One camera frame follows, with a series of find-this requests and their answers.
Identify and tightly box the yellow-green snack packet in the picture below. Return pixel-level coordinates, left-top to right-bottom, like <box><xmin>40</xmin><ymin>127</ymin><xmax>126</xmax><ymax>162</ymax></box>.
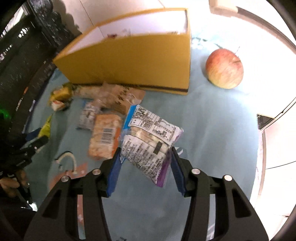
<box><xmin>38</xmin><ymin>115</ymin><xmax>53</xmax><ymax>139</ymax></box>

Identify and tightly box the yellow cardboard box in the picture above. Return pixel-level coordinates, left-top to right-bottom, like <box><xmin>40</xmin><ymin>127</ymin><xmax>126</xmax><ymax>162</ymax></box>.
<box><xmin>53</xmin><ymin>8</ymin><xmax>192</xmax><ymax>96</ymax></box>

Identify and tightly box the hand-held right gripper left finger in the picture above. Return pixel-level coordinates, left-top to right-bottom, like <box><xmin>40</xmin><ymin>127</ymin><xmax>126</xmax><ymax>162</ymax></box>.
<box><xmin>23</xmin><ymin>147</ymin><xmax>122</xmax><ymax>241</ymax></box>

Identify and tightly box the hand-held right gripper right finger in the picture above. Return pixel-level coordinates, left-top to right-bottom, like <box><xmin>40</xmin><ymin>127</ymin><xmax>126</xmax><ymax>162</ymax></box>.
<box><xmin>171</xmin><ymin>147</ymin><xmax>270</xmax><ymax>241</ymax></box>

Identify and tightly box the person's left hand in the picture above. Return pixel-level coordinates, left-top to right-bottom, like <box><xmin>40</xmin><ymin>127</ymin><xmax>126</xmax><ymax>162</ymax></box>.
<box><xmin>0</xmin><ymin>169</ymin><xmax>29</xmax><ymax>198</ymax></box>

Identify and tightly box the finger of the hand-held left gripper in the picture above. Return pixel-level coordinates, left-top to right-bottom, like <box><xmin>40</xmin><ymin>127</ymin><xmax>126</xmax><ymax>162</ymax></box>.
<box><xmin>22</xmin><ymin>128</ymin><xmax>49</xmax><ymax>154</ymax></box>

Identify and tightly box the light blue cloth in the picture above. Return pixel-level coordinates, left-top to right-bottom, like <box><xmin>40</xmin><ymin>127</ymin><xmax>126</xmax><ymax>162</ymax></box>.
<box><xmin>23</xmin><ymin>30</ymin><xmax>265</xmax><ymax>241</ymax></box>

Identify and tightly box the yellow snack packet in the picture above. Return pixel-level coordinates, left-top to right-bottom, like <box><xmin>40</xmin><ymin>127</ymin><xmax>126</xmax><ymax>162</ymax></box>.
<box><xmin>49</xmin><ymin>82</ymin><xmax>74</xmax><ymax>112</ymax></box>

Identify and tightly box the small silver snack packet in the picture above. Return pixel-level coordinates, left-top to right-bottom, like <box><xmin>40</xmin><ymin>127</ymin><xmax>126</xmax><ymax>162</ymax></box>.
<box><xmin>76</xmin><ymin>102</ymin><xmax>100</xmax><ymax>130</ymax></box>

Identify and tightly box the orange snack packet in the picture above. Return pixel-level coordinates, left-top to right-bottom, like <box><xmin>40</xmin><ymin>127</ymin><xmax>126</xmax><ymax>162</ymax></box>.
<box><xmin>87</xmin><ymin>113</ymin><xmax>123</xmax><ymax>161</ymax></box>

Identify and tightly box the brown printed snack packet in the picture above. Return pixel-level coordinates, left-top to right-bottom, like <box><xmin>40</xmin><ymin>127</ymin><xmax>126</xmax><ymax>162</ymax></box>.
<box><xmin>74</xmin><ymin>81</ymin><xmax>146</xmax><ymax>114</ymax></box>

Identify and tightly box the purple-edged white snack packet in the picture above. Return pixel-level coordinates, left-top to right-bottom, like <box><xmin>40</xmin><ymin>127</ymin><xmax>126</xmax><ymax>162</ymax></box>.
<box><xmin>119</xmin><ymin>105</ymin><xmax>184</xmax><ymax>188</ymax></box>

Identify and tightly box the short white cable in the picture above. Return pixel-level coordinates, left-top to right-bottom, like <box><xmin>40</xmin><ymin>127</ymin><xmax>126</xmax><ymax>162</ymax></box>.
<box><xmin>55</xmin><ymin>152</ymin><xmax>78</xmax><ymax>175</ymax></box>

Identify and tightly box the red yellow apple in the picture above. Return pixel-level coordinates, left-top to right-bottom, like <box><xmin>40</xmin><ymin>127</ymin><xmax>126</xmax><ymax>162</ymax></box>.
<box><xmin>205</xmin><ymin>48</ymin><xmax>244</xmax><ymax>90</ymax></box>

